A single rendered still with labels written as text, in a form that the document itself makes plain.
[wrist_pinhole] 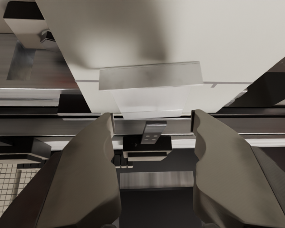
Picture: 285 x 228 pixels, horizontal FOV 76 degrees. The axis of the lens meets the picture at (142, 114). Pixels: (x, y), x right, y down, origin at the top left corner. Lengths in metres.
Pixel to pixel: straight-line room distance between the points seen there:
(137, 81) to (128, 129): 0.36
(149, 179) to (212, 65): 0.16
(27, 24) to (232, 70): 0.24
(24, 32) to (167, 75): 0.21
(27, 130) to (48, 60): 0.30
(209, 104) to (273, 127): 0.43
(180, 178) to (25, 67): 0.29
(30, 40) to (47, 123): 0.29
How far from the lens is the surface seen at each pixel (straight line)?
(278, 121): 0.68
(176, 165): 0.79
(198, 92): 0.22
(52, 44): 0.28
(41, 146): 0.54
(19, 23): 0.29
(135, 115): 0.26
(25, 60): 0.36
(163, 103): 0.23
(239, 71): 0.19
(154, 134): 0.36
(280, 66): 0.49
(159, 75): 0.15
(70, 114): 0.28
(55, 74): 0.29
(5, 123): 0.61
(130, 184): 0.26
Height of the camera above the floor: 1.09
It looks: 21 degrees down
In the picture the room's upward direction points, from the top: 178 degrees clockwise
